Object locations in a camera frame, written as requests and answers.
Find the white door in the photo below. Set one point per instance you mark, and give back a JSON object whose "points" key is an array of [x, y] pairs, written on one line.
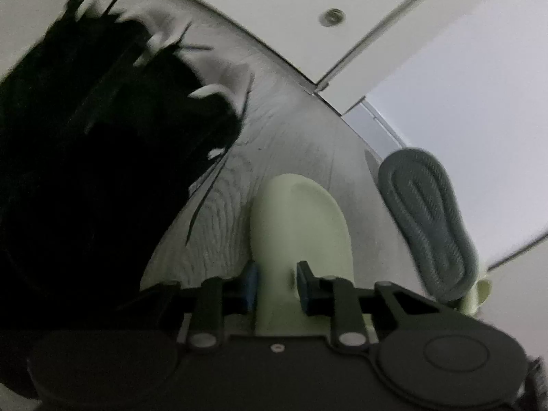
{"points": [[299, 30]]}

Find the black white fuzzy clothing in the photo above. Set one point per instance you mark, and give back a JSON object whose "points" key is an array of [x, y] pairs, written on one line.
{"points": [[537, 376]]}

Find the white baseboard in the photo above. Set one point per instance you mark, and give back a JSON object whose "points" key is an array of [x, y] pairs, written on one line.
{"points": [[376, 130]]}

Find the light green slide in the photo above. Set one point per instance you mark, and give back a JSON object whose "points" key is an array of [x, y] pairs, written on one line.
{"points": [[479, 293], [299, 231]]}

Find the round metal door stopper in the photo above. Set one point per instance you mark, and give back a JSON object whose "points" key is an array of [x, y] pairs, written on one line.
{"points": [[333, 16]]}

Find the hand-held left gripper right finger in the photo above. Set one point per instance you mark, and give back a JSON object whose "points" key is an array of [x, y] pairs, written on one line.
{"points": [[306, 291]]}

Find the grey slide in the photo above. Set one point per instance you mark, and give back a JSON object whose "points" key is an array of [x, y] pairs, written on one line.
{"points": [[428, 222]]}

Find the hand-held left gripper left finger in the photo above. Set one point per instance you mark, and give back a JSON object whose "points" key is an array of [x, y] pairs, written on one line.
{"points": [[251, 287]]}

